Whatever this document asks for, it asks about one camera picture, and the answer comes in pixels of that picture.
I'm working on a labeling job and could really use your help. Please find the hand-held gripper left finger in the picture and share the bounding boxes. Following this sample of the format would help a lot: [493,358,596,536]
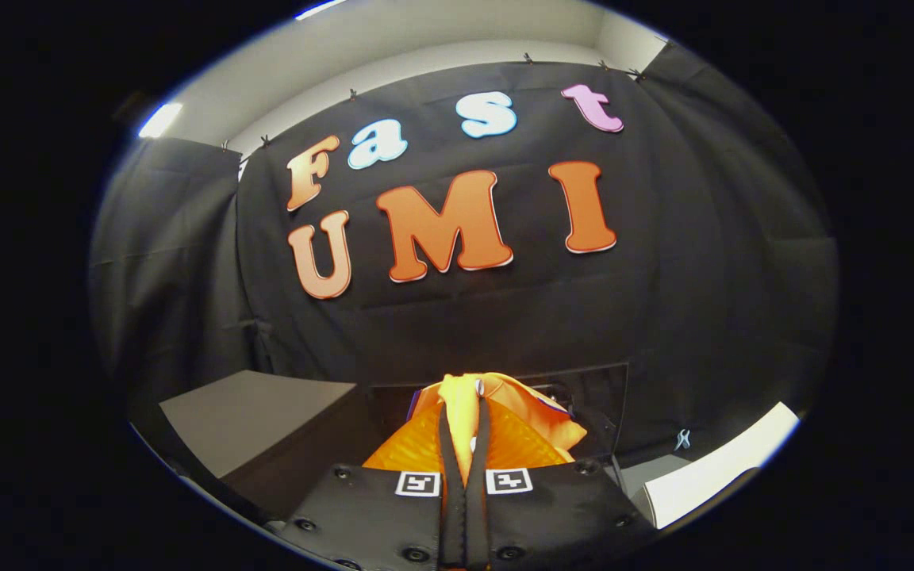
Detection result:
[278,400,467,571]

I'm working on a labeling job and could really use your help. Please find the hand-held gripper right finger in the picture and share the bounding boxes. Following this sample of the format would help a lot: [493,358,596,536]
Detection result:
[466,395,658,571]

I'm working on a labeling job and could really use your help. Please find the yellow polo shirt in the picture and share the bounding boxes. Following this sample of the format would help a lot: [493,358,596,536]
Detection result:
[405,373,589,489]

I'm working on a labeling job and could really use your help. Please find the grey stand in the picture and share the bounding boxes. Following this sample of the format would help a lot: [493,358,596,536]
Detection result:
[159,370,382,524]

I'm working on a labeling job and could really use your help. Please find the black backdrop cloth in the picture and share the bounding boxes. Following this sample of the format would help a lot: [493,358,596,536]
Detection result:
[88,44,839,477]

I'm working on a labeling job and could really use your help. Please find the ceiling light panel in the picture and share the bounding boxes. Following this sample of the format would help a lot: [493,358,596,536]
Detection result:
[137,102,185,140]
[294,0,348,21]

